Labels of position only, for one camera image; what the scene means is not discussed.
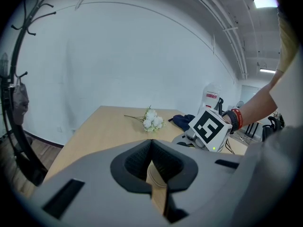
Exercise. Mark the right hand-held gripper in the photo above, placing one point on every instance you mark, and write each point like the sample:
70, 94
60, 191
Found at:
208, 129

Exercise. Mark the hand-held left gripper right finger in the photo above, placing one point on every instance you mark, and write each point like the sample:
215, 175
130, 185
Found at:
208, 185

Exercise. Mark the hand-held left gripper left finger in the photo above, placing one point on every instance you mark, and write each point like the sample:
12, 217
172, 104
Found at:
94, 185

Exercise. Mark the person's right forearm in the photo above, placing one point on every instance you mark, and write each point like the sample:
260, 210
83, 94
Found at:
255, 105

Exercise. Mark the navy cap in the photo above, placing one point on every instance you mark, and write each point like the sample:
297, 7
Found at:
182, 122

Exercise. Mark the white flower bouquet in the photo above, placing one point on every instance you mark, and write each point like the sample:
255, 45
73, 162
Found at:
152, 122

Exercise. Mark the white water dispenser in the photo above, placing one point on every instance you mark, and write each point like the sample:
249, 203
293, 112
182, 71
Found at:
209, 108

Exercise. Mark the black wristwatch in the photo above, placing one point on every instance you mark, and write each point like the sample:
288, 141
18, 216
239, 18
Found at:
233, 122

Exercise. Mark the white power strip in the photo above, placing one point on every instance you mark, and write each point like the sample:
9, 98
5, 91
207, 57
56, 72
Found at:
242, 138

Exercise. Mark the white bottle with red label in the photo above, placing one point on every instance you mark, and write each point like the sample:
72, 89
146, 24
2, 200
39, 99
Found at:
211, 91

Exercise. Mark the red wristband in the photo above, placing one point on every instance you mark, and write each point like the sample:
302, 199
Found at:
238, 118

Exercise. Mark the black chair with clutter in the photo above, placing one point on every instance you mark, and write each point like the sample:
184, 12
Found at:
272, 126

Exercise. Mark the ceiling tube light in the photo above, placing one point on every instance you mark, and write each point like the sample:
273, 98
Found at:
268, 70

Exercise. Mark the grey hanging cloth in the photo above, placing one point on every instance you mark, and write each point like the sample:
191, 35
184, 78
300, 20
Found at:
20, 100

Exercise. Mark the black coat rack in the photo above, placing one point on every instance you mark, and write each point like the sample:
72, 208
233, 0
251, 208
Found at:
14, 103

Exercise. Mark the person's beige shirt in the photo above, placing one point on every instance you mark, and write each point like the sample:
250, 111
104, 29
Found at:
287, 55

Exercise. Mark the ceiling light panel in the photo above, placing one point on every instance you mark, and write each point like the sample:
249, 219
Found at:
265, 2

